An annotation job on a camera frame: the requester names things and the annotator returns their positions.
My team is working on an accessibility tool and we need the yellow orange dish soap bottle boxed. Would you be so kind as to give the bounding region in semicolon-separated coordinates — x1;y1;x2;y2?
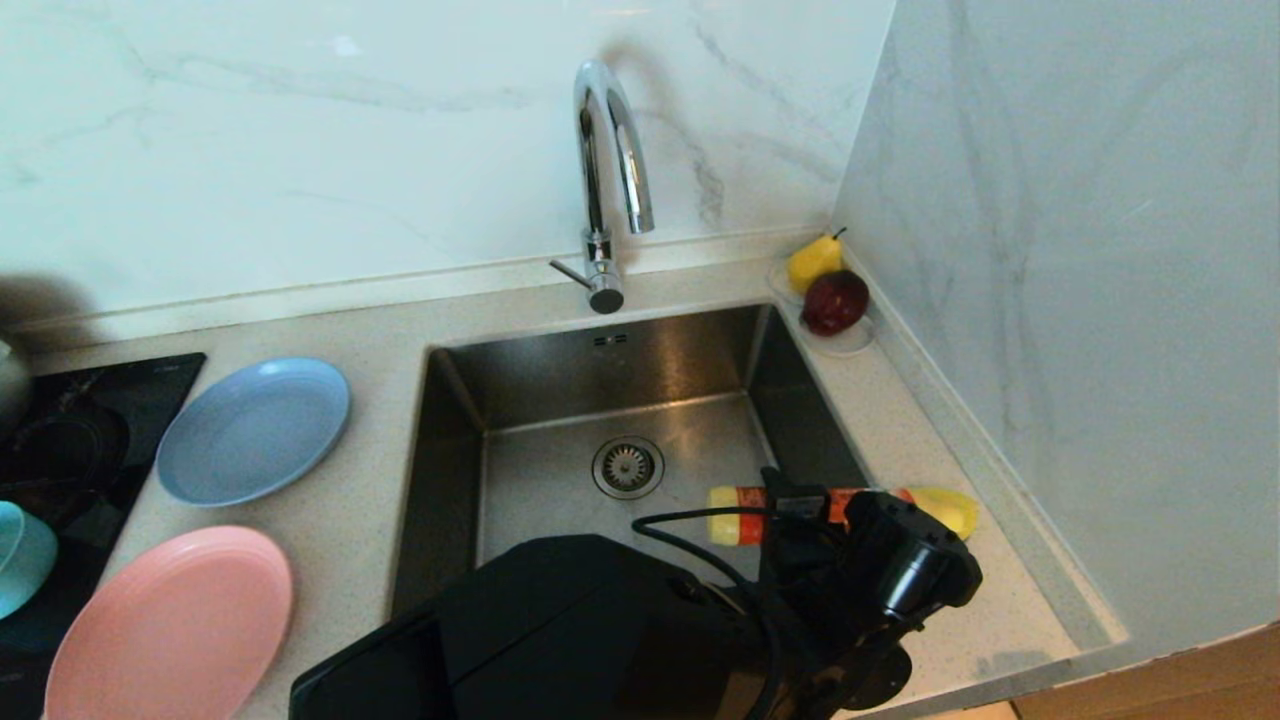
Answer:
708;485;946;547

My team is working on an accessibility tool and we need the metal sink drain strainer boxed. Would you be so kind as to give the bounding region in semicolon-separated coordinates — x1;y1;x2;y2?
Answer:
591;435;666;501

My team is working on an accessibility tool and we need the stainless steel sink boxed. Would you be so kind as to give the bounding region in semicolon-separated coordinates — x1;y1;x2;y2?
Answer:
390;303;886;616

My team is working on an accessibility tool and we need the small white dish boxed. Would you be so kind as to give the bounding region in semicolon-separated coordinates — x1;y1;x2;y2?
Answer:
768;258;877;358

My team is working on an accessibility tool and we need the dark red apple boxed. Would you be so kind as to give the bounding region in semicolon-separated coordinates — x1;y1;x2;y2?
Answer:
802;269;871;337

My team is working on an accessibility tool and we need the yellow pear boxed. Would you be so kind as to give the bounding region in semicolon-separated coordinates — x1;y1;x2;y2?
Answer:
787;227;848;296

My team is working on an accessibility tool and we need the wooden cabinet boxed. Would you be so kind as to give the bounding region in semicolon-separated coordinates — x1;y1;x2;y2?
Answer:
1010;622;1280;720

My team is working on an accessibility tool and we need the chrome faucet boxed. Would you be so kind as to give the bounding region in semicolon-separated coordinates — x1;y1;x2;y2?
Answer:
547;57;656;315

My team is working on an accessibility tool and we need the blue plastic plate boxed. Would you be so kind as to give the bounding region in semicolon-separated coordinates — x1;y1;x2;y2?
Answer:
155;357;351;508

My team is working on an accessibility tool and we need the pink plastic plate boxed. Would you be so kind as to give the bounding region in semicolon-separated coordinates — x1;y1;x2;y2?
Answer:
42;527;293;720

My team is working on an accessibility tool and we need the black induction cooktop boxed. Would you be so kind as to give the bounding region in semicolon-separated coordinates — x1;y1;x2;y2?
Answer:
0;352;207;720

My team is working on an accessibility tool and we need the teal ceramic bowl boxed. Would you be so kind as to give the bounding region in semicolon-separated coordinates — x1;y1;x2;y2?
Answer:
0;500;59;621

